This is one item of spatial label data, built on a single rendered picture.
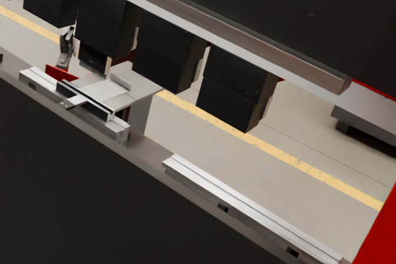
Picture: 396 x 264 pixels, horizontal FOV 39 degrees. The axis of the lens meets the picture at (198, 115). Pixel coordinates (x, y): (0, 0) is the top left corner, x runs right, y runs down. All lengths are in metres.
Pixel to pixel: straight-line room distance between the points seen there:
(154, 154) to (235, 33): 0.75
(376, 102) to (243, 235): 0.48
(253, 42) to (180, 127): 2.52
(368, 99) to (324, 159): 2.53
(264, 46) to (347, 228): 2.29
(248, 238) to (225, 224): 0.04
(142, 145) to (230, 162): 1.65
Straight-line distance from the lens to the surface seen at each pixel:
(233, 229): 0.74
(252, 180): 3.19
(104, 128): 1.55
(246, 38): 0.95
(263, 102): 1.27
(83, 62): 1.57
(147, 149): 1.65
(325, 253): 1.37
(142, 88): 1.69
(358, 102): 1.13
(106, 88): 1.65
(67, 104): 1.54
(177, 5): 1.02
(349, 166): 3.68
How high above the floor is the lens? 1.81
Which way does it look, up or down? 30 degrees down
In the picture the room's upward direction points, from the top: 16 degrees clockwise
